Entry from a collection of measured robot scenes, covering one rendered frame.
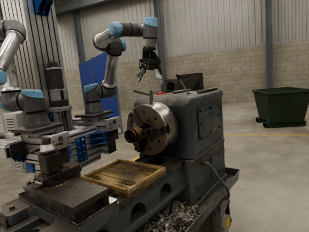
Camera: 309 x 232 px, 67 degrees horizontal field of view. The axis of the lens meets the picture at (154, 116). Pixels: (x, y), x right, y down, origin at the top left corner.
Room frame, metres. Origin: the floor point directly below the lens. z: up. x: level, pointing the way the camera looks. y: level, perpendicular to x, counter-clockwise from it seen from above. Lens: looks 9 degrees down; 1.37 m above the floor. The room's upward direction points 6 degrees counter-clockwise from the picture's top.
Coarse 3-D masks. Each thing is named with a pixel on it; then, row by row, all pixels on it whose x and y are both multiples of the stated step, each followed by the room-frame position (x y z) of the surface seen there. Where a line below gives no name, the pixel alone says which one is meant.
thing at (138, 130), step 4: (132, 128) 1.27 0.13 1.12; (136, 128) 1.28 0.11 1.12; (140, 128) 1.31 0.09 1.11; (128, 132) 1.30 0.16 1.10; (132, 132) 1.24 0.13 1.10; (136, 132) 1.26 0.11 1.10; (140, 132) 1.27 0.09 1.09; (128, 136) 1.30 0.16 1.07; (132, 136) 1.24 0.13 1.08; (136, 136) 1.25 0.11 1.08; (140, 136) 1.27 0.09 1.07; (128, 140) 1.26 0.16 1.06; (132, 140) 1.24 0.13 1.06; (136, 140) 1.26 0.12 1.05; (140, 140) 1.29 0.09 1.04
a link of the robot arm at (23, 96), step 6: (24, 90) 1.39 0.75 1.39; (30, 90) 1.39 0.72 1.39; (36, 90) 1.42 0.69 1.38; (18, 96) 1.40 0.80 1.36; (24, 96) 1.38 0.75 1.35; (30, 96) 1.38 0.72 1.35; (36, 96) 1.40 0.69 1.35; (42, 96) 1.44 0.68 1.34; (18, 102) 1.39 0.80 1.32; (24, 102) 1.38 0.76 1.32; (30, 102) 1.38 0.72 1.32; (36, 102) 1.39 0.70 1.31; (42, 102) 1.43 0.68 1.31; (24, 108) 1.40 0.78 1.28; (30, 108) 1.38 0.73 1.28; (36, 108) 1.39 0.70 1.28; (42, 108) 1.42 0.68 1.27
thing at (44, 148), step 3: (48, 144) 0.96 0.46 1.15; (51, 144) 0.97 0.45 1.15; (54, 144) 0.99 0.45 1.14; (39, 147) 0.96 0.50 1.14; (42, 147) 0.95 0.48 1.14; (45, 147) 0.95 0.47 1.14; (48, 147) 0.95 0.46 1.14; (51, 147) 0.96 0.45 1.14; (54, 147) 0.97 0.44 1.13; (42, 150) 0.94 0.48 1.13; (45, 150) 0.94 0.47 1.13; (48, 150) 0.94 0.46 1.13; (51, 150) 0.95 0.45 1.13; (54, 150) 0.96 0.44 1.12
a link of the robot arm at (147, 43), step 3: (144, 39) 1.28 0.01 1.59; (147, 39) 1.27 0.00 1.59; (150, 39) 1.26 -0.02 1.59; (153, 39) 1.27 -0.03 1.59; (144, 42) 1.28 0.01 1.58; (147, 42) 1.27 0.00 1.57; (150, 42) 1.27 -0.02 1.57; (153, 42) 1.27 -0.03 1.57; (156, 42) 1.28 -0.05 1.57; (144, 45) 1.28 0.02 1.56; (147, 45) 1.27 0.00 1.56; (150, 45) 1.27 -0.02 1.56; (153, 45) 1.27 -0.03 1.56; (156, 45) 1.30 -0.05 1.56
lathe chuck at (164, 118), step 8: (144, 104) 1.37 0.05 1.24; (144, 112) 1.37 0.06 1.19; (152, 112) 1.33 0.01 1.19; (160, 112) 1.31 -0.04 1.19; (168, 112) 1.36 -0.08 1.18; (128, 120) 1.45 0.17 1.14; (144, 120) 1.37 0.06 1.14; (152, 120) 1.33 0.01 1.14; (160, 120) 1.29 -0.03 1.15; (168, 120) 1.31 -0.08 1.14; (128, 128) 1.46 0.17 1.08; (144, 128) 1.43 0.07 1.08; (168, 128) 1.30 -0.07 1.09; (152, 136) 1.34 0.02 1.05; (160, 136) 1.30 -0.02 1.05; (168, 136) 1.29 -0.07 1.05; (144, 144) 1.38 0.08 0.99; (152, 144) 1.34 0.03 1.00; (160, 144) 1.30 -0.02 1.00; (168, 144) 1.32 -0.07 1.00; (144, 152) 1.39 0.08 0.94; (152, 152) 1.35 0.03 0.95
